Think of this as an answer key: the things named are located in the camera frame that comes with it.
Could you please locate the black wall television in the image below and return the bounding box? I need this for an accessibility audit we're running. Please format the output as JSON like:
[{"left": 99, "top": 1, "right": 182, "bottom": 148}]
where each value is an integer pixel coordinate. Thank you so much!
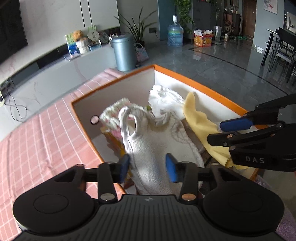
[{"left": 0, "top": 0, "right": 28, "bottom": 63}]

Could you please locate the pink white crochet item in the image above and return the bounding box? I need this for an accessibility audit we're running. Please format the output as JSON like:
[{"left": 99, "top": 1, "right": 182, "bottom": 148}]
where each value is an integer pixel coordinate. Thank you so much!
[{"left": 99, "top": 98, "right": 131, "bottom": 142}]

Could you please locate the teddy bear toy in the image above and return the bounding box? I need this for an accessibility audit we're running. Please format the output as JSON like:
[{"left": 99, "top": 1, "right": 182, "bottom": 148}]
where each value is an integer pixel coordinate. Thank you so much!
[{"left": 72, "top": 30, "right": 84, "bottom": 42}]

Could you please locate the yellow cloth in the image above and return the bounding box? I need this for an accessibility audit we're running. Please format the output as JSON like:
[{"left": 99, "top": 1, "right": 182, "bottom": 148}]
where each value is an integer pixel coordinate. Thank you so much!
[{"left": 183, "top": 92, "right": 248, "bottom": 170}]

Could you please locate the hanging ivy plant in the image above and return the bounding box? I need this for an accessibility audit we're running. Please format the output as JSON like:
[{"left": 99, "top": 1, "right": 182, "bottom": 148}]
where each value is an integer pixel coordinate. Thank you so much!
[{"left": 175, "top": 0, "right": 193, "bottom": 28}]

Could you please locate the white tv console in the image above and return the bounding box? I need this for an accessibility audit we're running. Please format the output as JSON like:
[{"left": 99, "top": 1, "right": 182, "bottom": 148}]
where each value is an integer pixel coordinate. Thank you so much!
[{"left": 1, "top": 45, "right": 116, "bottom": 140}]

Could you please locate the orange cardboard box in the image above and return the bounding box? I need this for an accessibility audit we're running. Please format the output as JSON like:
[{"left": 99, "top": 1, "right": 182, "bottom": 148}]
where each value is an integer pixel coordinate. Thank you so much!
[{"left": 72, "top": 65, "right": 255, "bottom": 195}]

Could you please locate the white terry bib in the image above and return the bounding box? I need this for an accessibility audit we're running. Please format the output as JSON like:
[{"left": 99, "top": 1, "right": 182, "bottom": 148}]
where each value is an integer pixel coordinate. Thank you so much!
[{"left": 118, "top": 105, "right": 204, "bottom": 195}]

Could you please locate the white fluffy cloth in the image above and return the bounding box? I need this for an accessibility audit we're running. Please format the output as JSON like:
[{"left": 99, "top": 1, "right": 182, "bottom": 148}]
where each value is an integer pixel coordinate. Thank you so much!
[{"left": 148, "top": 85, "right": 185, "bottom": 120}]

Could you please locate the orange gift box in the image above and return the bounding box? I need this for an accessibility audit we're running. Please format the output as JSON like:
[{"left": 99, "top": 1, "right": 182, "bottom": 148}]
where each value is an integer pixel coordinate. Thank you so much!
[{"left": 194, "top": 30, "right": 214, "bottom": 47}]

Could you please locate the pink checked tablecloth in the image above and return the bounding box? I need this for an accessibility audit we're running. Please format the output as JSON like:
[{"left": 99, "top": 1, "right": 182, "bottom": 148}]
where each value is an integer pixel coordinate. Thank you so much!
[{"left": 1, "top": 68, "right": 123, "bottom": 240}]

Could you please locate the potted orchid plant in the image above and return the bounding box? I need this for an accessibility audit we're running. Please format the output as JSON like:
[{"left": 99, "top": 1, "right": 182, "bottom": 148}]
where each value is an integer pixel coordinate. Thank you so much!
[{"left": 114, "top": 7, "right": 157, "bottom": 44}]

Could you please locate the woven small basket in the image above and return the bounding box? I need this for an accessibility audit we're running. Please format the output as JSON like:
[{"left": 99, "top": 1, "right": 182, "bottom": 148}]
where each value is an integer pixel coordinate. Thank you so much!
[{"left": 135, "top": 43, "right": 149, "bottom": 62}]

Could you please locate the black dining chair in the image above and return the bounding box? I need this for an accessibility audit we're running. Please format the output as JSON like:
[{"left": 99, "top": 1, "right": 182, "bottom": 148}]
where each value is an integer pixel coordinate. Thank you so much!
[{"left": 260, "top": 28, "right": 295, "bottom": 83}]

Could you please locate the blue water jug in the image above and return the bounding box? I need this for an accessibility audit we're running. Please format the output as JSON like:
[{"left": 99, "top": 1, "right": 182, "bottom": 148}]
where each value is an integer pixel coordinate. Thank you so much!
[{"left": 167, "top": 15, "right": 184, "bottom": 47}]

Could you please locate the grey metal trash can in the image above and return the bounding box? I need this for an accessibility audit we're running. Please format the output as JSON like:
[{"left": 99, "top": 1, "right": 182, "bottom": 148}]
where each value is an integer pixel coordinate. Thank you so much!
[{"left": 111, "top": 34, "right": 137, "bottom": 72}]

